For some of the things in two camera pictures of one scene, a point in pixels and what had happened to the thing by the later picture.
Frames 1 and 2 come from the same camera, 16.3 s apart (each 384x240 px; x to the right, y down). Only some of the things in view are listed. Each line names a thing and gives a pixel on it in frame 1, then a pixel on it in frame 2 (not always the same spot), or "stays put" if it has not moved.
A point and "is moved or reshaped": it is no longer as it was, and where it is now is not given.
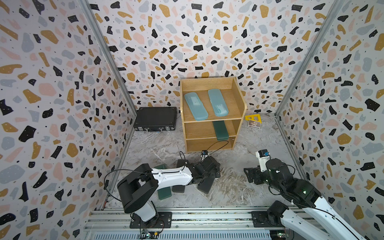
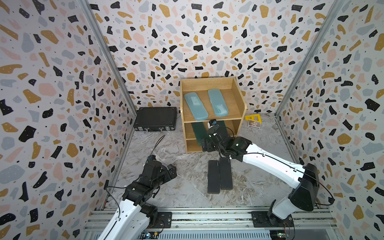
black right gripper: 256,171 -> 207,142
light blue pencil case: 196,106 stays put
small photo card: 254,124 stays put
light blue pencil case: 219,105 stays put
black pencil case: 205,185 -> 226,178
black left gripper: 218,171 -> 167,176
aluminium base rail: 232,223 stays put
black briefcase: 159,118 stays put
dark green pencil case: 164,192 -> 200,131
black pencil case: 180,189 is moved or reshaped
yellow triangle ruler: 256,118 stays put
